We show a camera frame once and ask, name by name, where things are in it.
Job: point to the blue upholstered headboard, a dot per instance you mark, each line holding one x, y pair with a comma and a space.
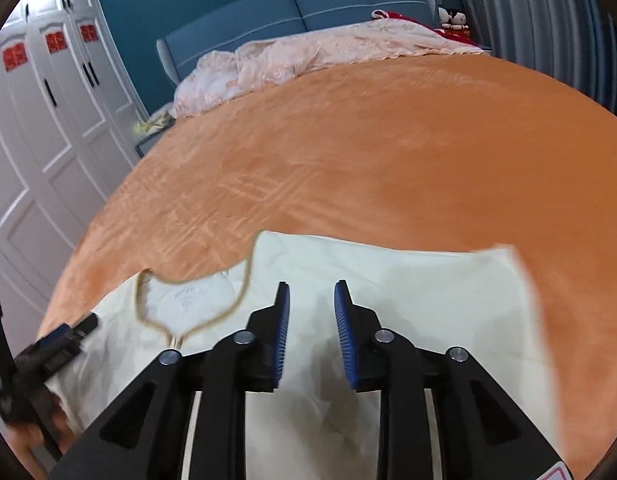
268, 15

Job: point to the grey pleated curtain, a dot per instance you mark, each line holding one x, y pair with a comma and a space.
548, 25

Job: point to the red paper decoration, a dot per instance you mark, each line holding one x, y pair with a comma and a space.
56, 41
87, 33
16, 55

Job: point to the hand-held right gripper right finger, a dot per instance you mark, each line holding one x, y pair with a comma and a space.
344, 332

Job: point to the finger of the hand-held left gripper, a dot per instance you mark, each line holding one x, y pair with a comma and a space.
68, 335

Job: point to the grey nightstand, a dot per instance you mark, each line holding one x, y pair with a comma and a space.
151, 142

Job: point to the plush doll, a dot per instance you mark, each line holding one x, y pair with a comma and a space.
444, 15
458, 19

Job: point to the cream cloth bundle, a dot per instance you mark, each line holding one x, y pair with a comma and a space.
156, 119

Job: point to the orange fleece blanket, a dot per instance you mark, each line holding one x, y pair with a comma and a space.
368, 160

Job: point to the cream quilted jacket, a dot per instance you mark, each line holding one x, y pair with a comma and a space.
428, 290

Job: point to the white wardrobe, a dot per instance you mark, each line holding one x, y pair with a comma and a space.
48, 150

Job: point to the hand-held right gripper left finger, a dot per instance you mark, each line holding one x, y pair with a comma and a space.
282, 332

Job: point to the pink floral quilt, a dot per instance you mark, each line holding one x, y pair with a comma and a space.
288, 60

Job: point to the red cloth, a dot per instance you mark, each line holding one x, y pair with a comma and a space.
403, 20

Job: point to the person's left hand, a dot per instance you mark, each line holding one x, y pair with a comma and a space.
58, 420

